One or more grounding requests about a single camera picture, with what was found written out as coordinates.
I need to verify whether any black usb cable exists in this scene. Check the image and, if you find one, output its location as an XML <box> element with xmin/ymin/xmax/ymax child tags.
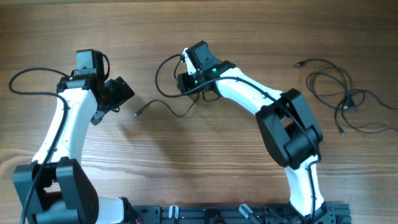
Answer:
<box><xmin>294</xmin><ymin>58</ymin><xmax>398</xmax><ymax>110</ymax></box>
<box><xmin>333</xmin><ymin>89</ymin><xmax>398</xmax><ymax>137</ymax></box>
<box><xmin>134</xmin><ymin>91</ymin><xmax>200</xmax><ymax>118</ymax></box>

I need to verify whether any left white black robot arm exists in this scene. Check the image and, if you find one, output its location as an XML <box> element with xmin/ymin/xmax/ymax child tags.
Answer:
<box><xmin>12</xmin><ymin>49</ymin><xmax>142</xmax><ymax>223</ymax></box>

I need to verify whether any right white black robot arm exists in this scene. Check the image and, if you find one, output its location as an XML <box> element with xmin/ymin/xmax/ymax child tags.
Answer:
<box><xmin>177</xmin><ymin>40</ymin><xmax>324</xmax><ymax>222</ymax></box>

